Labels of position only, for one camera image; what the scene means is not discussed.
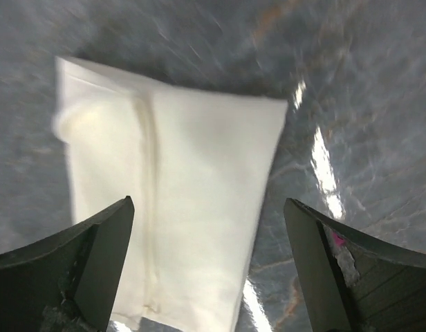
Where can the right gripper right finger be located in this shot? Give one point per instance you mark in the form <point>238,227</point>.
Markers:
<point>352,281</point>

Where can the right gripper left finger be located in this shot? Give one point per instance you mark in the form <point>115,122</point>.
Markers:
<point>67,281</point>

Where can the white cloth napkin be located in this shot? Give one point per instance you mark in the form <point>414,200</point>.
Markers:
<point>195,164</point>

